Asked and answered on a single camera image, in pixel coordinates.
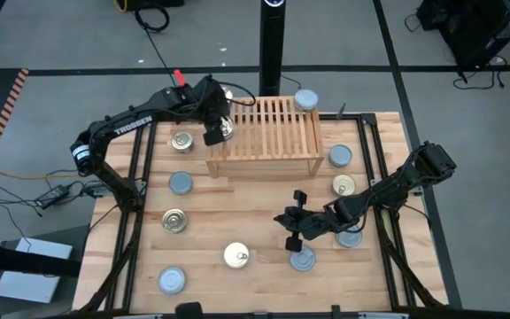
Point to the black floor box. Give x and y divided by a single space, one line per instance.
155 2

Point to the orange black hazard strip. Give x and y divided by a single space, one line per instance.
5 115

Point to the black power adapter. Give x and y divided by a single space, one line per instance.
51 196

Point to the green label flat-lid can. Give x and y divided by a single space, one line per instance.
350 240
306 99
303 258
340 155
180 183
172 280

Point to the black table frame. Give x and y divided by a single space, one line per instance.
352 118

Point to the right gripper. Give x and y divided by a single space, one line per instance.
314 223

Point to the black metal beam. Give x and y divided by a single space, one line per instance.
25 259

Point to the wooden slatted shelf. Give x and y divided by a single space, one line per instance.
268 156

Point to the black equipment case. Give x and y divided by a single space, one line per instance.
472 31

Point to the red plastic tab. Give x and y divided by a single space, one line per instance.
179 77

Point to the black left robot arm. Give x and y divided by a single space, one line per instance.
131 124

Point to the white flat box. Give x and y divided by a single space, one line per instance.
33 270

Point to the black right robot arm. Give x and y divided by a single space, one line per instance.
392 192

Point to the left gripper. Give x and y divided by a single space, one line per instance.
210 104

